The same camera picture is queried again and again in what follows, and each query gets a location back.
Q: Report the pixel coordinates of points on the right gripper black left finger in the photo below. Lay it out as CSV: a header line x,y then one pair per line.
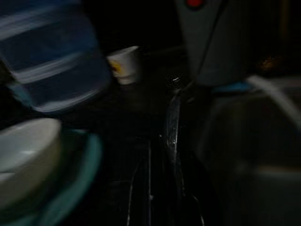
x,y
150,188

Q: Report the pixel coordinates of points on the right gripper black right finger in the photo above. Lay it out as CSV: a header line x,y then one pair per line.
x,y
175,164

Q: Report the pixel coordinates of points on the light blue plate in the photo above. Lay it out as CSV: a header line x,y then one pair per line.
x,y
80,169

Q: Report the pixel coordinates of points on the white bowl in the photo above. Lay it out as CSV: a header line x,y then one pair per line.
x,y
26,153

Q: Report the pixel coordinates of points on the stainless steel sink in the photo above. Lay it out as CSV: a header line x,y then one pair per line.
x,y
258,188

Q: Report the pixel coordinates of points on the white printed mug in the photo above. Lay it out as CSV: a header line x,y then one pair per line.
x,y
124,66

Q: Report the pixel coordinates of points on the grey water filter red label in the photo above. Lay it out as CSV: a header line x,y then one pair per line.
x,y
192,35

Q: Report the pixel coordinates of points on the white tiered plastic food container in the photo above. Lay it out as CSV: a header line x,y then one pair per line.
x,y
51,58

